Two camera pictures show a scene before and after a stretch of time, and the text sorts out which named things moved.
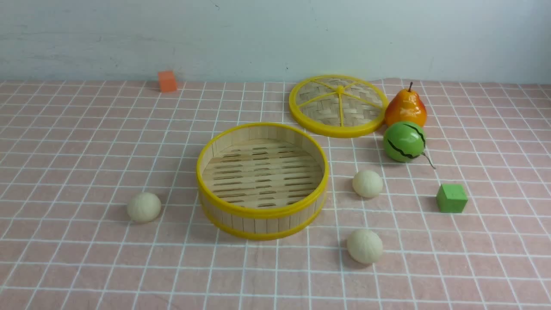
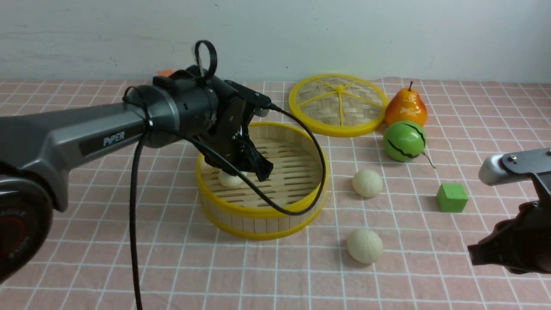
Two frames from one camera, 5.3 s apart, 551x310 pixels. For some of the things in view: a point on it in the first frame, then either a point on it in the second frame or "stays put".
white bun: (364, 246) stays put
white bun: (367, 183) stays put
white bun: (144, 207) → (229, 180)
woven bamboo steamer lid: (338, 106) stays put
